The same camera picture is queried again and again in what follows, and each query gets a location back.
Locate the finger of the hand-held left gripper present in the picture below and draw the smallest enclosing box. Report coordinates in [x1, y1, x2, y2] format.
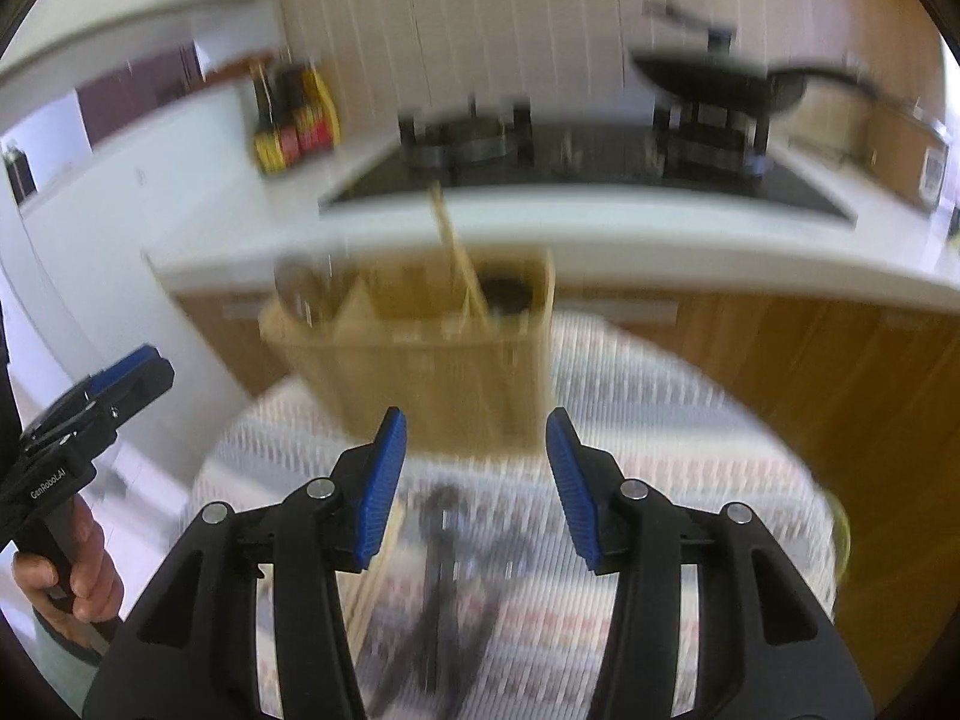
[75, 358, 175, 458]
[30, 345, 160, 432]

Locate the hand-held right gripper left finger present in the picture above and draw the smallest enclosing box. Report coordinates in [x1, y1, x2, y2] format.
[82, 406, 410, 720]

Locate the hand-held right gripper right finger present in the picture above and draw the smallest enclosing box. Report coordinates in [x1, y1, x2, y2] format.
[545, 406, 875, 720]

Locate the beige plastic utensil basket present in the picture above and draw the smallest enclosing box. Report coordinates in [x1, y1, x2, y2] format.
[259, 246, 557, 458]

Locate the person's left hand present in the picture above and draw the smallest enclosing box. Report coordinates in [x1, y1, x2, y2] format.
[11, 495, 125, 623]

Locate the striped woven mat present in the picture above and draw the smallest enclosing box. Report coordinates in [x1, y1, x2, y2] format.
[180, 311, 841, 720]

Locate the dark thermos bottle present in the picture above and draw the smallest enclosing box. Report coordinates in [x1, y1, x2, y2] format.
[4, 141, 37, 203]

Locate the dark soy sauce bottle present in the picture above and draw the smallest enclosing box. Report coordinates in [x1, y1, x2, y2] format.
[251, 64, 286, 177]

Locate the red label sauce bottle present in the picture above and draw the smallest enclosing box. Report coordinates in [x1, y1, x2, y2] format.
[277, 64, 320, 162]

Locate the yellow oil bottle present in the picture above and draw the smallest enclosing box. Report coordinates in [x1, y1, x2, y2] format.
[311, 67, 342, 147]

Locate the black glass gas stove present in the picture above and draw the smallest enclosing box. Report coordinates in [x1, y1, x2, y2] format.
[319, 124, 860, 226]

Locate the black burner pan support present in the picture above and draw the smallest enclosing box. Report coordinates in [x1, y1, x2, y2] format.
[652, 101, 773, 173]
[397, 94, 533, 170]

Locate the black wok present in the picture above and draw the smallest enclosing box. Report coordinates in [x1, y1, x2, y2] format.
[630, 49, 871, 117]

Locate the beige rice cooker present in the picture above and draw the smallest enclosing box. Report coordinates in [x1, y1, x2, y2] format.
[862, 94, 950, 207]

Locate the black spatula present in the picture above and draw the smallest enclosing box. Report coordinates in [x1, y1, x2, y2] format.
[643, 0, 740, 53]

